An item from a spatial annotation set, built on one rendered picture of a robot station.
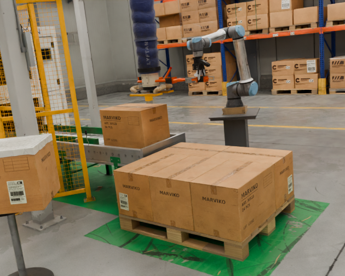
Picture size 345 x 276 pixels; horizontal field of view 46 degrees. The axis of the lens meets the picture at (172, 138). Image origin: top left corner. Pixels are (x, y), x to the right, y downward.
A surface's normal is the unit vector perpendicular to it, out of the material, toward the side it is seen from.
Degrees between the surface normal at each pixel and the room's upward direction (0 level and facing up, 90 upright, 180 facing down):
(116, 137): 90
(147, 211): 90
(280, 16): 86
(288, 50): 90
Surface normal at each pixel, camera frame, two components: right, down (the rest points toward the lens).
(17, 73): 0.79, 0.06
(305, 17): -0.50, 0.25
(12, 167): 0.01, 0.22
